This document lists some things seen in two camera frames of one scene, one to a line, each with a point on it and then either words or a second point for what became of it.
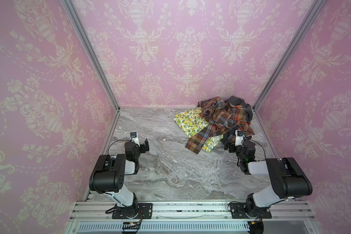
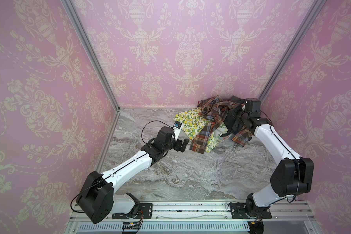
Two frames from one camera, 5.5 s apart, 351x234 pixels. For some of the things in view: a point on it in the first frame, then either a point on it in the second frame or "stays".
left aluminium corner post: x=70 y=7 stays
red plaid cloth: x=222 y=116 stays
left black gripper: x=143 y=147 to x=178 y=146
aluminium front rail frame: x=96 y=217 stays
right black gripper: x=232 y=145 to x=232 y=122
